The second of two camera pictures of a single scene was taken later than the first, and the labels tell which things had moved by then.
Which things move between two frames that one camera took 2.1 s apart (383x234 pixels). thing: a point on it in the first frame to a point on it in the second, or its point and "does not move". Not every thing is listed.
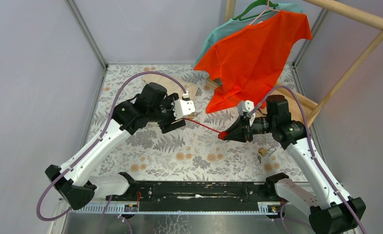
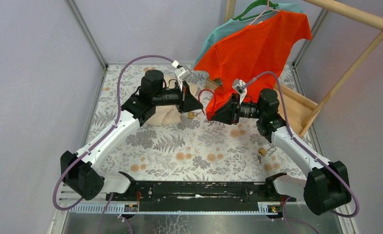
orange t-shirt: (249, 63) does not move
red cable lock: (223, 135) to (199, 96)
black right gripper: (238, 133) to (230, 112)
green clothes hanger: (265, 3) does not move
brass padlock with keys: (262, 151) does not move
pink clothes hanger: (263, 11) does not move
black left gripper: (167, 126) to (188, 102)
